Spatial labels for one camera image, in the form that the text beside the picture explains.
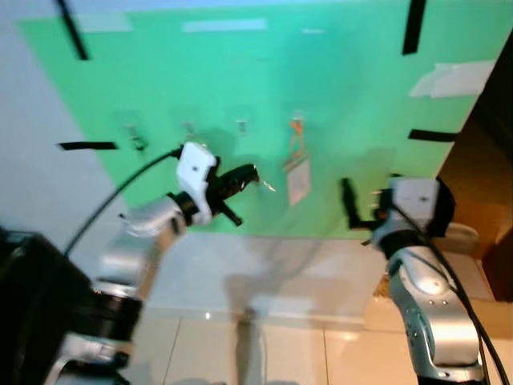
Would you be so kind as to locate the green wall board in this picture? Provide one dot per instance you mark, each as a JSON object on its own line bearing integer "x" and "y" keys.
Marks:
{"x": 321, "y": 88}

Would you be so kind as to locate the small white tape strip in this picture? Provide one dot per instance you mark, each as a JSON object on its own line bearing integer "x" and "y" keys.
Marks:
{"x": 313, "y": 30}

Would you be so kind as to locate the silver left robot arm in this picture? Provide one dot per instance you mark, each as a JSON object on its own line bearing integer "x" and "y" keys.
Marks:
{"x": 120, "y": 265}

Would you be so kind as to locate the clear wall hook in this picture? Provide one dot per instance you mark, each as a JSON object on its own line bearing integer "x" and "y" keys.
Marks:
{"x": 132, "y": 125}
{"x": 189, "y": 127}
{"x": 241, "y": 126}
{"x": 297, "y": 120}

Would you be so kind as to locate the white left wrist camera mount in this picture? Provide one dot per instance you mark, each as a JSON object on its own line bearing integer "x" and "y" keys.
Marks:
{"x": 195, "y": 180}

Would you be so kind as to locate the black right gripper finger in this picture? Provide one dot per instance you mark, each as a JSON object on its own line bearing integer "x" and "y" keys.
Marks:
{"x": 350, "y": 204}

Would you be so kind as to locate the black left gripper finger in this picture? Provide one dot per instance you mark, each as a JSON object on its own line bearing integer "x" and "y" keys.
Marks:
{"x": 244, "y": 172}
{"x": 244, "y": 188}

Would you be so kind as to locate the dark key bunch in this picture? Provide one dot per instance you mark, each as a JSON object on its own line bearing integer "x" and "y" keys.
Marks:
{"x": 139, "y": 143}

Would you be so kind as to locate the black cloth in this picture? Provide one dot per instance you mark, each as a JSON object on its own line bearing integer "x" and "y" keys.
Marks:
{"x": 446, "y": 207}

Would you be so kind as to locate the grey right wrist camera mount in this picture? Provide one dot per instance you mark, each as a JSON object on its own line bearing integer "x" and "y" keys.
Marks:
{"x": 415, "y": 200}

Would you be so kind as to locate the white round container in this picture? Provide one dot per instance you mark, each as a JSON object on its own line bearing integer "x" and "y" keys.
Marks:
{"x": 462, "y": 239}

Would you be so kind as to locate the black case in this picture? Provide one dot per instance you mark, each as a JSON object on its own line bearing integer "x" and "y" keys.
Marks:
{"x": 36, "y": 305}

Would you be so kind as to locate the brown cardboard box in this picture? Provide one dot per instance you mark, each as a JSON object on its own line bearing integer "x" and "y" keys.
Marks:
{"x": 481, "y": 313}

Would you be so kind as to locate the black tape strip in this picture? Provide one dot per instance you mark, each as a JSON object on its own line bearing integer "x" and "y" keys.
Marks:
{"x": 88, "y": 146}
{"x": 414, "y": 26}
{"x": 72, "y": 32}
{"x": 433, "y": 135}

